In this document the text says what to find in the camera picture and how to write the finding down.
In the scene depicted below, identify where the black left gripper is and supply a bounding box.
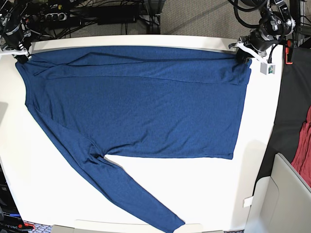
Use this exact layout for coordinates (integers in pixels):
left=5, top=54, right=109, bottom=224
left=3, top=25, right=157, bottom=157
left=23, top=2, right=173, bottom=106
left=236, top=29, right=277, bottom=64

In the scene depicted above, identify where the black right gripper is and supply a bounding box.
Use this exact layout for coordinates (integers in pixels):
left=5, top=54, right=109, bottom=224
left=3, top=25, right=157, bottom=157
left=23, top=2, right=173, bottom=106
left=0, top=25, right=32, bottom=64

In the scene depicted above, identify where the blue long-sleeve T-shirt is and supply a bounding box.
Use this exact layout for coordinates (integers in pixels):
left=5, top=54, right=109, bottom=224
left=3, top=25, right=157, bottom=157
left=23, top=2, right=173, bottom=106
left=16, top=46, right=251, bottom=233

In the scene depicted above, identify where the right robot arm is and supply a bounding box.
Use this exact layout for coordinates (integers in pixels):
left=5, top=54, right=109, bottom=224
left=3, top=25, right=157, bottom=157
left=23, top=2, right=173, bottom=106
left=0, top=0, right=32, bottom=64

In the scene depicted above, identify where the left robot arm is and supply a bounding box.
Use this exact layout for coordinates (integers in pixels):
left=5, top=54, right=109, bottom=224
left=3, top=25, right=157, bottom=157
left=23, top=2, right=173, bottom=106
left=229, top=0, right=295, bottom=63

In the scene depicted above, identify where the red clamp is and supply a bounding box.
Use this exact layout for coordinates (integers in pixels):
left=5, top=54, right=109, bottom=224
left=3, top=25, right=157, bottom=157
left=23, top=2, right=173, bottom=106
left=285, top=39, right=294, bottom=65

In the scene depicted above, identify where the black cloth sheet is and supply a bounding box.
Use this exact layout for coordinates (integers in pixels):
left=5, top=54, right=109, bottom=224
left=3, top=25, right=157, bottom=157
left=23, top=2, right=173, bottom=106
left=257, top=46, right=311, bottom=180

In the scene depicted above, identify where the black power supply box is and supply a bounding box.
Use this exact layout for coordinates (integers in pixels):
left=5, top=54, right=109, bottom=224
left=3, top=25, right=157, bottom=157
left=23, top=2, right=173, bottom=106
left=78, top=4, right=139, bottom=25

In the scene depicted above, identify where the dark red cloth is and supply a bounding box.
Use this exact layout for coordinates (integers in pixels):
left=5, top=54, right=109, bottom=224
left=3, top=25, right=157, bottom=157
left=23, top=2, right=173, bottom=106
left=291, top=121, right=311, bottom=187

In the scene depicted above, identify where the grey plastic bin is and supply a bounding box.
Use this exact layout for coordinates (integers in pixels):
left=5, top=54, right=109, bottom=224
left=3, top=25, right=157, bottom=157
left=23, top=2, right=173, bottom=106
left=244, top=153, right=311, bottom=233

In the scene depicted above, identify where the grey tray at bottom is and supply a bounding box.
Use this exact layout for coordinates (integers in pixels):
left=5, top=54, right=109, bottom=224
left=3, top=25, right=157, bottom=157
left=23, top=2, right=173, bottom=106
left=51, top=220, right=224, bottom=233

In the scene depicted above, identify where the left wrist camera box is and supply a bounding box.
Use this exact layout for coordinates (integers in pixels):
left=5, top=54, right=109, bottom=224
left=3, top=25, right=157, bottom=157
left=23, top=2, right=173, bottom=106
left=260, top=63, right=276, bottom=75

